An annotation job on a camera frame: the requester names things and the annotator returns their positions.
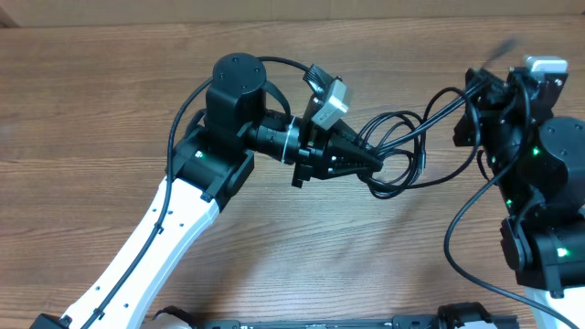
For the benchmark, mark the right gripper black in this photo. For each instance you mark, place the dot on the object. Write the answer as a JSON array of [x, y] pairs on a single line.
[[490, 101]]

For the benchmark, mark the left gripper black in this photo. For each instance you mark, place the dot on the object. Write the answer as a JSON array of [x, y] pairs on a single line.
[[342, 151]]

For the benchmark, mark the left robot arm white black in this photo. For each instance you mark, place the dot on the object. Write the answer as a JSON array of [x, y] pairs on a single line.
[[244, 114]]

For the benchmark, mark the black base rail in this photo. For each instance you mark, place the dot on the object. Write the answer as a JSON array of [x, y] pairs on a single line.
[[464, 315]]

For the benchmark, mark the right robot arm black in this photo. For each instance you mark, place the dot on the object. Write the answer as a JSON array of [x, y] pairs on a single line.
[[537, 161]]

